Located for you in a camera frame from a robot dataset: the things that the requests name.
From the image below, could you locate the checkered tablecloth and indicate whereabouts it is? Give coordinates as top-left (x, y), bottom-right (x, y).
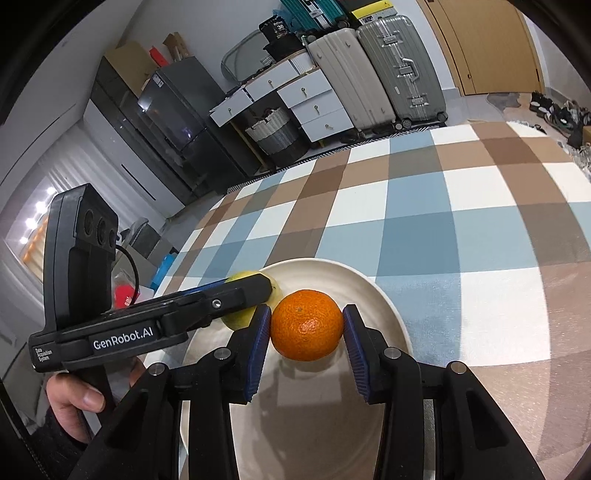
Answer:
top-left (159, 123), bottom-right (590, 479)

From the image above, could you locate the beige suitcase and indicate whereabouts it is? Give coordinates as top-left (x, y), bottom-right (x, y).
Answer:
top-left (308, 28), bottom-right (396, 131)

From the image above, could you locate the teal suitcase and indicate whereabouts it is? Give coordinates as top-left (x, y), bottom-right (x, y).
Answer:
top-left (281, 0), bottom-right (349, 31)

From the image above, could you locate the cream round plate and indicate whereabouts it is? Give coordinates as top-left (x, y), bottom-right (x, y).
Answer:
top-left (230, 258), bottom-right (412, 479)

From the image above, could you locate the wooden door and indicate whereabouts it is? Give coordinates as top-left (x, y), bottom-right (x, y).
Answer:
top-left (418, 0), bottom-right (545, 96)

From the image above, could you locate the orange tangerine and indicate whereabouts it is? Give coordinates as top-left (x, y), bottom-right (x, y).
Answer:
top-left (270, 289), bottom-right (344, 362)

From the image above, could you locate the black glass cabinet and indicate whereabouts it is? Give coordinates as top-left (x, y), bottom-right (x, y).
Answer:
top-left (90, 58), bottom-right (213, 206)

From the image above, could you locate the dark grey refrigerator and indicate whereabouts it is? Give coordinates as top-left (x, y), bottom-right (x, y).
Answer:
top-left (138, 57), bottom-right (259, 191)

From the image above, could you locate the grey aluminium suitcase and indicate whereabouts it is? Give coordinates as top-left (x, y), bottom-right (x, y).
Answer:
top-left (356, 14), bottom-right (448, 129)

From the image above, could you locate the yellow green lemon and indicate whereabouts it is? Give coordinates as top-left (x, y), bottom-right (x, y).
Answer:
top-left (221, 271), bottom-right (283, 331)

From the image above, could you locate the white drawer desk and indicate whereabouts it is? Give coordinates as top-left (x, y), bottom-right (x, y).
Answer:
top-left (211, 50), bottom-right (353, 142)

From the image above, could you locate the person's left hand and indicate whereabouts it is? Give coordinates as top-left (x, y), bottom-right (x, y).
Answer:
top-left (43, 373), bottom-right (106, 444)

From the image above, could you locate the red gift bag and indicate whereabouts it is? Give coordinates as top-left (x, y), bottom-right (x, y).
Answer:
top-left (114, 284), bottom-right (138, 309)

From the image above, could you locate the grey white laundry basket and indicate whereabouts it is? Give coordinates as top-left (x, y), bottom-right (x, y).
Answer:
top-left (245, 108), bottom-right (308, 162)

